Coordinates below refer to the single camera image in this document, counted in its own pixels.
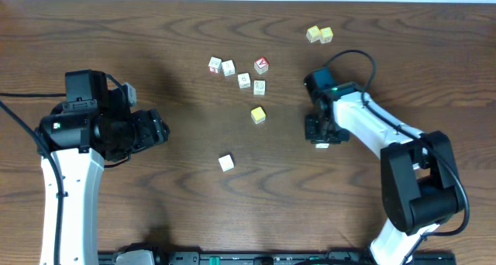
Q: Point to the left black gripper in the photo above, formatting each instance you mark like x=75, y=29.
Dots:
x=153, y=137

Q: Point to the white block number eight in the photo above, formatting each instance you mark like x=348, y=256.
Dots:
x=322, y=145

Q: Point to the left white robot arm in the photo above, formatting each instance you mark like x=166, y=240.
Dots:
x=83, y=141

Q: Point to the yellow block far right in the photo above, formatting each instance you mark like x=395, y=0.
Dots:
x=326, y=35

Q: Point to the white block red side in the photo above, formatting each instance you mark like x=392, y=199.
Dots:
x=215, y=65

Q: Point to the yellow block far left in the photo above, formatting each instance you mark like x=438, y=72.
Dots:
x=313, y=34

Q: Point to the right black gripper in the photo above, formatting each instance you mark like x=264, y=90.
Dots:
x=312, y=134

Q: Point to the white block beside red-sided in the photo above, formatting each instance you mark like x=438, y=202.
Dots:
x=228, y=67

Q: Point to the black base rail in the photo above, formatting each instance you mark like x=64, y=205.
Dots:
x=144, y=253

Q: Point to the yellow letter block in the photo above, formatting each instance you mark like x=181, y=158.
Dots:
x=258, y=115

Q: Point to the white block ring symbol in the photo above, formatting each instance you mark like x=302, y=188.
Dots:
x=259, y=87

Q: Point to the red letter A block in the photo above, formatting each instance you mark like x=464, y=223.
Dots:
x=261, y=65

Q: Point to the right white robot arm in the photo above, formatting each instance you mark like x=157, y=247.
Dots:
x=420, y=185

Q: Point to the white block number four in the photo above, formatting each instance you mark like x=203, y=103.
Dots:
x=226, y=162

